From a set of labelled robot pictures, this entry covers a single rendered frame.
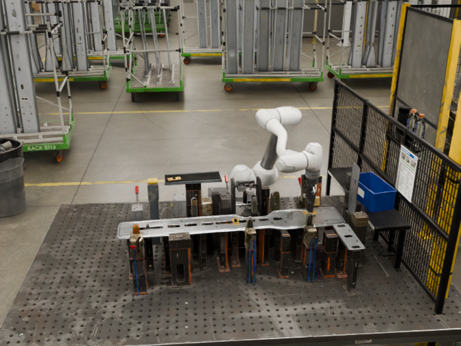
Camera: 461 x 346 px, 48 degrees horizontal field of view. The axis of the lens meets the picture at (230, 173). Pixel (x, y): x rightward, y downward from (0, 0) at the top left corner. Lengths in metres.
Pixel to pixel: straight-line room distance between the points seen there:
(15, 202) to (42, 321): 2.81
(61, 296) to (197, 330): 0.85
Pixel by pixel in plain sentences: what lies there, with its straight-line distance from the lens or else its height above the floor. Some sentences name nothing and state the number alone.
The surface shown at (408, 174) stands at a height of 1.31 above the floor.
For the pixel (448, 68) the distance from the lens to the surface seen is 4.73.
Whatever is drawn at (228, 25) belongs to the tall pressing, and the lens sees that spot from 9.89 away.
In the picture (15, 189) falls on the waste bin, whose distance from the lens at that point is 5.65.
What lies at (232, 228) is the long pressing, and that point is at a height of 1.00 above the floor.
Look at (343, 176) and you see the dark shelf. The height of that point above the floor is 1.03.
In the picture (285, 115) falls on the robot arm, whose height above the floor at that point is 1.50.
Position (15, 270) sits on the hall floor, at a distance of 4.85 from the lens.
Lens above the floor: 2.54
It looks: 24 degrees down
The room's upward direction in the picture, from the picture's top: straight up
